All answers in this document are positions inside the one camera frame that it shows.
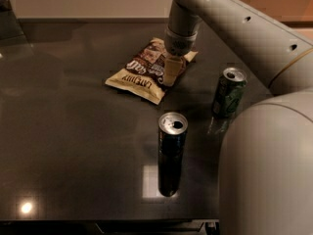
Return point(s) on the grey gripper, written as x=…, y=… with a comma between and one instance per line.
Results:
x=178, y=45

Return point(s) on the blue silver energy drink can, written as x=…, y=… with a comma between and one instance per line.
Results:
x=172, y=132

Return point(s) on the brown chip bag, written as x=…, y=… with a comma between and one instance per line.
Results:
x=143, y=74

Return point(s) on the green soda can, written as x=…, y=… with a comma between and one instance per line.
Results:
x=229, y=92

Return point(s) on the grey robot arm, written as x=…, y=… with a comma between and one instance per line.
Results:
x=265, y=173

